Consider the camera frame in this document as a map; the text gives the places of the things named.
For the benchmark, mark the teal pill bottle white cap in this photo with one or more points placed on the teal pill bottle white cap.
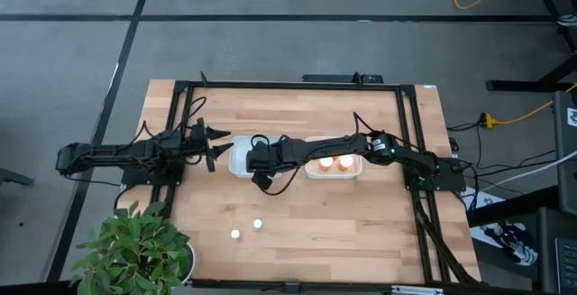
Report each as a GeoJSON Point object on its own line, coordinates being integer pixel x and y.
{"type": "Point", "coordinates": [257, 224]}

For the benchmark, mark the black cabinet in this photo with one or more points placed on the black cabinet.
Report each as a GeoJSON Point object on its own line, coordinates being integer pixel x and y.
{"type": "Point", "coordinates": [565, 159]}

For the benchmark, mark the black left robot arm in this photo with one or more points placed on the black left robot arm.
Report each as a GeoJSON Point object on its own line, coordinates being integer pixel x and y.
{"type": "Point", "coordinates": [112, 153]}

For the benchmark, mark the black and white shoes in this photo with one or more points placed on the black and white shoes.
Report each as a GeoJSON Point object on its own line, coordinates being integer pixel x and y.
{"type": "Point", "coordinates": [509, 241]}

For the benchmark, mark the black desk leg frame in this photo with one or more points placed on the black desk leg frame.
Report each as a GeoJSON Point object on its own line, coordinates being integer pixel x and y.
{"type": "Point", "coordinates": [518, 85]}

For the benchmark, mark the white plant pot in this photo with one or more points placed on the white plant pot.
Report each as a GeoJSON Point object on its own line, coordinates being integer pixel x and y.
{"type": "Point", "coordinates": [191, 263]}

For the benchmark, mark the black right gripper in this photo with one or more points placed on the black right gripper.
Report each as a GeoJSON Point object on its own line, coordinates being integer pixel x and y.
{"type": "Point", "coordinates": [261, 159]}

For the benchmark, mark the grey furniture foot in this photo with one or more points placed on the grey furniture foot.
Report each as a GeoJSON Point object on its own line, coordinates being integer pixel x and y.
{"type": "Point", "coordinates": [13, 177]}

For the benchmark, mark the black equipment case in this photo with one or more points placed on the black equipment case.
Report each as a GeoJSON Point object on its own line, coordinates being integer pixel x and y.
{"type": "Point", "coordinates": [547, 250]}

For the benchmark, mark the green leafy plant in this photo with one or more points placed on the green leafy plant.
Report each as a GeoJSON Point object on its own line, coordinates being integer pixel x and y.
{"type": "Point", "coordinates": [130, 250]}

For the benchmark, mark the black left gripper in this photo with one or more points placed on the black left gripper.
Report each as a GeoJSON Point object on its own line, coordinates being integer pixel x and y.
{"type": "Point", "coordinates": [200, 139]}

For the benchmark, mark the black aluminium rig frame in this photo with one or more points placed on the black aluminium rig frame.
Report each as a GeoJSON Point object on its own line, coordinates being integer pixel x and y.
{"type": "Point", "coordinates": [293, 85]}

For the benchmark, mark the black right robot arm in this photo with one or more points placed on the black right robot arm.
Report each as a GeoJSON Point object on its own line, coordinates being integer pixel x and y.
{"type": "Point", "coordinates": [324, 148]}

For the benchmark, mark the silver bracket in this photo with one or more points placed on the silver bracket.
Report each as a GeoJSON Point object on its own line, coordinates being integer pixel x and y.
{"type": "Point", "coordinates": [417, 290]}

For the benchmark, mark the pink pill bottle white cap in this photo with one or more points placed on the pink pill bottle white cap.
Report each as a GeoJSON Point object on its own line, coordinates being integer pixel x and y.
{"type": "Point", "coordinates": [235, 234]}

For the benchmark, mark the white plastic bin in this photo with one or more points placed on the white plastic bin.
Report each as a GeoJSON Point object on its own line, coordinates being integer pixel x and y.
{"type": "Point", "coordinates": [333, 176]}
{"type": "Point", "coordinates": [238, 159]}

